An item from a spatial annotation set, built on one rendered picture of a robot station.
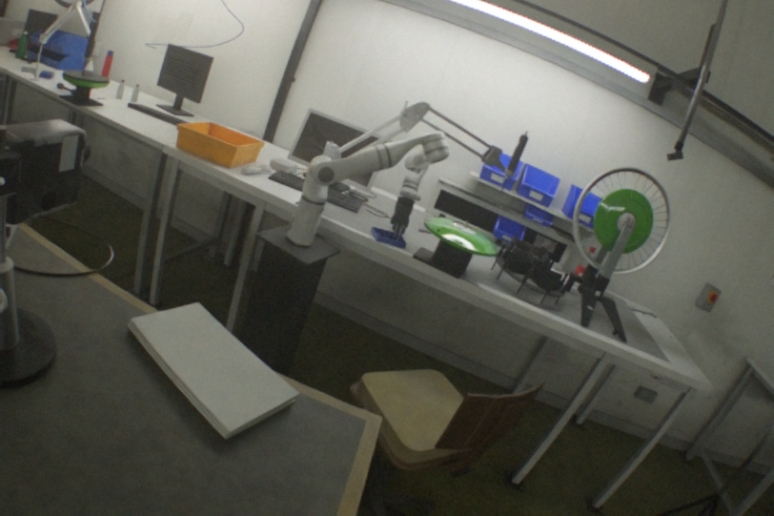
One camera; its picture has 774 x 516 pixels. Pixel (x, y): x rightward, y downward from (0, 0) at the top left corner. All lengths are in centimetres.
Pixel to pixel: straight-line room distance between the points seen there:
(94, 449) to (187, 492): 13
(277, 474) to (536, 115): 230
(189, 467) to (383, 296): 235
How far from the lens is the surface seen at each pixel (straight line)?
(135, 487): 56
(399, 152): 152
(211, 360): 70
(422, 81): 259
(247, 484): 58
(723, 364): 347
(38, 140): 61
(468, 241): 157
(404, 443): 126
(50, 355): 69
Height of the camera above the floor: 146
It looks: 16 degrees down
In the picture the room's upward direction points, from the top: 21 degrees clockwise
